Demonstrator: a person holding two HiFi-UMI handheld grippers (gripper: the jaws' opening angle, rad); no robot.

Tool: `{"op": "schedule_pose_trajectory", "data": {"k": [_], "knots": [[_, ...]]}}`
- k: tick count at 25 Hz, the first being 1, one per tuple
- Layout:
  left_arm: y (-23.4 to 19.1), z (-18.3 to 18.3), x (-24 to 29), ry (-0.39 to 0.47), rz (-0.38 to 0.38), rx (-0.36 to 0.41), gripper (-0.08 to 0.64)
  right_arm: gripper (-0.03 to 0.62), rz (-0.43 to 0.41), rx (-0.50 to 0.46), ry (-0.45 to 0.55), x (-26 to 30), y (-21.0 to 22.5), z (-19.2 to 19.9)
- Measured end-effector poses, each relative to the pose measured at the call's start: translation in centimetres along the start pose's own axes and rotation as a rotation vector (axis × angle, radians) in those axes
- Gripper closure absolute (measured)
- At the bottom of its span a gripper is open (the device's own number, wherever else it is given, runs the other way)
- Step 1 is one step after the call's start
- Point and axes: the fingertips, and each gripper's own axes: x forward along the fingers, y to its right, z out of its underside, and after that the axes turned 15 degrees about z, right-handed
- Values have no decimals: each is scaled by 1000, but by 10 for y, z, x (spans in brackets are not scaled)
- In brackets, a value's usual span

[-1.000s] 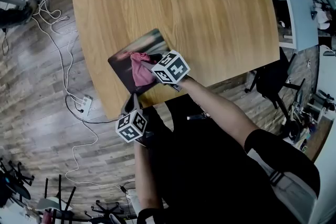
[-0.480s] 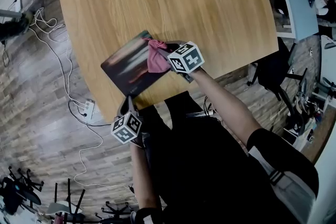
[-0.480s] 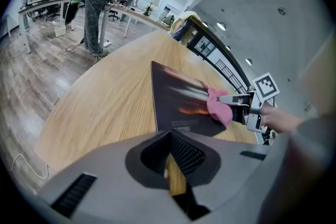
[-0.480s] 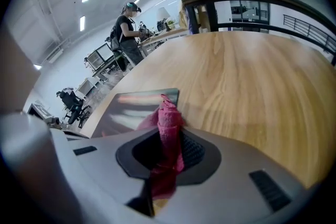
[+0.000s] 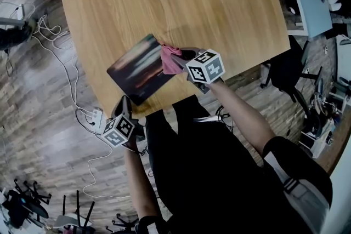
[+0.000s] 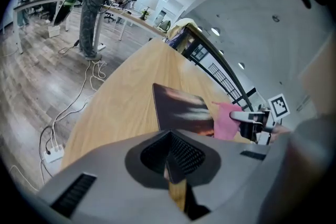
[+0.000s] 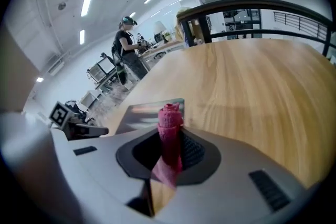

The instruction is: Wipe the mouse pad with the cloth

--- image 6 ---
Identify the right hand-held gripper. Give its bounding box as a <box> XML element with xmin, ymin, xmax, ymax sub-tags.
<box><xmin>229</xmin><ymin>93</ymin><xmax>291</xmax><ymax>145</ymax></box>

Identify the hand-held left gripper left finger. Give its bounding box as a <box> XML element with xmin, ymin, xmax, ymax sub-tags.
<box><xmin>38</xmin><ymin>129</ymin><xmax>192</xmax><ymax>224</ymax></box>

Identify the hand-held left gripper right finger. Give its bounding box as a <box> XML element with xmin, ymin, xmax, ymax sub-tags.
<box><xmin>170</xmin><ymin>129</ymin><xmax>271</xmax><ymax>213</ymax></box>

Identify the pink cloth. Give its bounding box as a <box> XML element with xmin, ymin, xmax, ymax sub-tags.
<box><xmin>211</xmin><ymin>101</ymin><xmax>244</xmax><ymax>140</ymax></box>

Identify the dark printed mouse pad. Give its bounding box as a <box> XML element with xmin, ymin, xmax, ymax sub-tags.
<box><xmin>152</xmin><ymin>83</ymin><xmax>215</xmax><ymax>184</ymax></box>

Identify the person's right forearm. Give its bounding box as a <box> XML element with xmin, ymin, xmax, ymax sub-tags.
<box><xmin>271</xmin><ymin>124</ymin><xmax>293</xmax><ymax>144</ymax></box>

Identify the white power strip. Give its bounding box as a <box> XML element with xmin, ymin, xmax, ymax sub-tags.
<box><xmin>43</xmin><ymin>145</ymin><xmax>65</xmax><ymax>164</ymax></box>

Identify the black metal railing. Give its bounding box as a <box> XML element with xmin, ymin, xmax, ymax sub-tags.
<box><xmin>181</xmin><ymin>22</ymin><xmax>255</xmax><ymax>113</ymax></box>

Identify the person's black and white clothing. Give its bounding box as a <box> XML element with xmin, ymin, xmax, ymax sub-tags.
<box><xmin>258</xmin><ymin>112</ymin><xmax>336</xmax><ymax>224</ymax></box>

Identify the pale yellow garment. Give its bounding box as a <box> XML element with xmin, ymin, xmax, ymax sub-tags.
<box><xmin>167</xmin><ymin>18</ymin><xmax>198</xmax><ymax>40</ymax></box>

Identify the olive green bag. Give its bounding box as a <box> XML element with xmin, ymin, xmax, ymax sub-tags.
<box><xmin>159</xmin><ymin>20</ymin><xmax>172</xmax><ymax>33</ymax></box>

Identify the long wooden desk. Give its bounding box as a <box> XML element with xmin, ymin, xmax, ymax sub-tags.
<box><xmin>99</xmin><ymin>4</ymin><xmax>169</xmax><ymax>38</ymax></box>

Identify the white table lamp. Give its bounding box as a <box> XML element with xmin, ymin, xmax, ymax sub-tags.
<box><xmin>140</xmin><ymin>0</ymin><xmax>160</xmax><ymax>20</ymax></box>

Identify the white box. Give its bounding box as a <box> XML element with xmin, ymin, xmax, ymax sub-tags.
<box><xmin>48</xmin><ymin>26</ymin><xmax>61</xmax><ymax>38</ymax></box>

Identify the green black bag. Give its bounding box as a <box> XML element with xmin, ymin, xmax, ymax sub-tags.
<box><xmin>54</xmin><ymin>0</ymin><xmax>77</xmax><ymax>27</ymax></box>

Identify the black cable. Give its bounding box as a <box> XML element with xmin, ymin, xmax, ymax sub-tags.
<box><xmin>38</xmin><ymin>125</ymin><xmax>55</xmax><ymax>155</ymax></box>

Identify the white cable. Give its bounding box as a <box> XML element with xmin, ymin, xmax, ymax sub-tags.
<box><xmin>49</xmin><ymin>60</ymin><xmax>107</xmax><ymax>150</ymax></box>
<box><xmin>9</xmin><ymin>159</ymin><xmax>40</xmax><ymax>192</ymax></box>

